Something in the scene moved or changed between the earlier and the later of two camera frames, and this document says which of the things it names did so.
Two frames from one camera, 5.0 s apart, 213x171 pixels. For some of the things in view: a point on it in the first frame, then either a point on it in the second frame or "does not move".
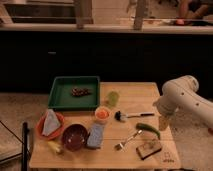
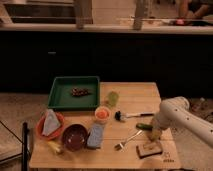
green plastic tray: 74,93 does not move
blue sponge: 96,136 does not move
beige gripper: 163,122 -> 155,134
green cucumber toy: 144,126 does not move
